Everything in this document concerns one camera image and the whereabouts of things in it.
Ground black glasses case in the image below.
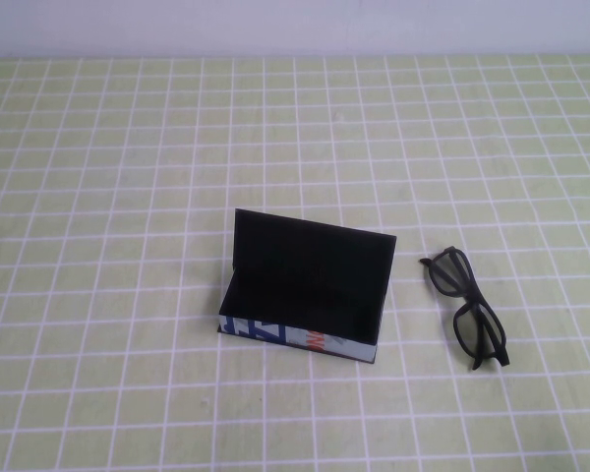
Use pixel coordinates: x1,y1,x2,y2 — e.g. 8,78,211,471
217,206,398,366

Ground black framed glasses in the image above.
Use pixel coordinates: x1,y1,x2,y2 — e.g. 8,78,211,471
418,246,513,372

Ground green white grid tablecloth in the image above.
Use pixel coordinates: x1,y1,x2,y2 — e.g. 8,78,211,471
0,54,590,472

